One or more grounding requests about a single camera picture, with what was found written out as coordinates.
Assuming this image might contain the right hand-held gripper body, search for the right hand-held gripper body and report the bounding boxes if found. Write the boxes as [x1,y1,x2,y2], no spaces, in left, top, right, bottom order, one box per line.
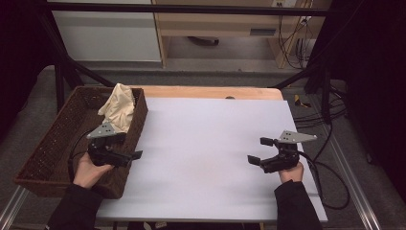
[259,129,318,174]

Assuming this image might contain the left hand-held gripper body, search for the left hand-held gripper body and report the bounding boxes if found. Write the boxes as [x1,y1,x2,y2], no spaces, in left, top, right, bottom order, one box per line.
[86,122,120,168]

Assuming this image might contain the cream cloth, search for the cream cloth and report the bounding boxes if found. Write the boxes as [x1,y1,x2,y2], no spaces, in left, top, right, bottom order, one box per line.
[97,82,137,134]

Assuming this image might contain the brown wicker basket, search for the brown wicker basket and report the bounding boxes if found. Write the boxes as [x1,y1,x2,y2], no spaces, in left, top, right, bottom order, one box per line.
[12,85,149,199]

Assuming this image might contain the person's right hand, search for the person's right hand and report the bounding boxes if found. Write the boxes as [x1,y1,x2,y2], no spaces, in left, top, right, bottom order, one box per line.
[278,161,305,184]

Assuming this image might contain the person's left hand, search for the person's left hand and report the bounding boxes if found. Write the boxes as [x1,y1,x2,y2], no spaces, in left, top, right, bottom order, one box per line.
[72,151,115,190]

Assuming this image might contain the yellow and black clip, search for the yellow and black clip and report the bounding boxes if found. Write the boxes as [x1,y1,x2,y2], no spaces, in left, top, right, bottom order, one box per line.
[293,94,312,109]

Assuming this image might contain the white foam mat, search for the white foam mat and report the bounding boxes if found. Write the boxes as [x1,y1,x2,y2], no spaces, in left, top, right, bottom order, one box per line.
[95,96,329,223]

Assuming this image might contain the black metal stand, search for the black metal stand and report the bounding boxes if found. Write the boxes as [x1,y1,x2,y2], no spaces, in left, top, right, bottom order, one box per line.
[271,58,333,127]
[37,9,117,113]

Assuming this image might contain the white cabinet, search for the white cabinet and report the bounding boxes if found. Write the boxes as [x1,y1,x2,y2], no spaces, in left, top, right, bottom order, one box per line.
[51,0,162,63]

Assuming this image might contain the black curtain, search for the black curtain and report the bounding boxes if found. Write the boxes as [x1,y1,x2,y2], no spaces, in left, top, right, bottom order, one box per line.
[314,0,406,203]
[0,0,62,143]

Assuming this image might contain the light wooden desk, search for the light wooden desk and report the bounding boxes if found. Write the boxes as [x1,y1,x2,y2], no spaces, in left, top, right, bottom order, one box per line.
[151,0,333,70]

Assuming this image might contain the left hand-held gripper black cable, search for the left hand-held gripper black cable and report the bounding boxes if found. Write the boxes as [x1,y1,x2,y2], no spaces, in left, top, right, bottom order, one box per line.
[67,127,97,185]

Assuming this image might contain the hand-held gripper black cable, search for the hand-held gripper black cable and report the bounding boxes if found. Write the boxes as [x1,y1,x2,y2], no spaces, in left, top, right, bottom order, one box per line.
[67,127,97,185]
[296,149,351,211]

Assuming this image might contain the right hand-held gripper black cable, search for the right hand-held gripper black cable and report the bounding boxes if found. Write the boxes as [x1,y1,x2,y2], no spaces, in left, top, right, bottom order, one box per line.
[296,149,351,211]

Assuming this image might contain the bundle of black floor cables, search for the bundle of black floor cables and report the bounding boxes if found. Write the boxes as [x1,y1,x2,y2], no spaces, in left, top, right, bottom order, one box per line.
[292,85,350,131]

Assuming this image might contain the aluminium rail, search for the aluminium rail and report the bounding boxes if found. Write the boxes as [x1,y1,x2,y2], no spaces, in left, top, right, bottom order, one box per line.
[321,123,383,230]
[0,186,31,230]

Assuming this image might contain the hanging cables under desk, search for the hanging cables under desk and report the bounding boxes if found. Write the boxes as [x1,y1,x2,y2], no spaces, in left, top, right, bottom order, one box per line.
[277,0,317,70]

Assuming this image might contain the black horizontal frame bar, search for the black horizontal frame bar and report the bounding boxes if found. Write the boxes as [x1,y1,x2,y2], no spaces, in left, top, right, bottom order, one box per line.
[47,1,330,17]

